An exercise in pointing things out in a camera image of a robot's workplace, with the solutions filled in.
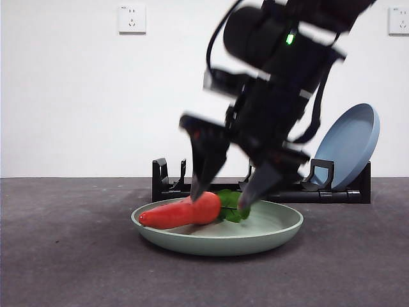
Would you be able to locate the green plate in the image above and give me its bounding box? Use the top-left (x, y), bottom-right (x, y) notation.
top-left (130, 197), bottom-right (304, 258)

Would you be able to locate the orange carrot with green leaves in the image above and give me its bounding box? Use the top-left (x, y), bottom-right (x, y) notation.
top-left (138, 189), bottom-right (252, 231)

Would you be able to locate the black plate rack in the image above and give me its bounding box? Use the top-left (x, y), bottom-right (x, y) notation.
top-left (151, 157), bottom-right (372, 205)

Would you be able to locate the blue plate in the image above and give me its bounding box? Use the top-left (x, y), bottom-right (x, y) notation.
top-left (310, 102), bottom-right (381, 191)

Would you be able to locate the flat black right arm cable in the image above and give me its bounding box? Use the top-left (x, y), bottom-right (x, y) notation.
top-left (292, 73), bottom-right (327, 145)

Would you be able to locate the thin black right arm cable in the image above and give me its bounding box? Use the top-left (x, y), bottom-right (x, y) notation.
top-left (205, 0), bottom-right (245, 73)

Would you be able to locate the white wall socket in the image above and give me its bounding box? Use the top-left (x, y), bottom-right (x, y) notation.
top-left (387, 6), bottom-right (409, 36)
top-left (118, 4), bottom-right (147, 35)

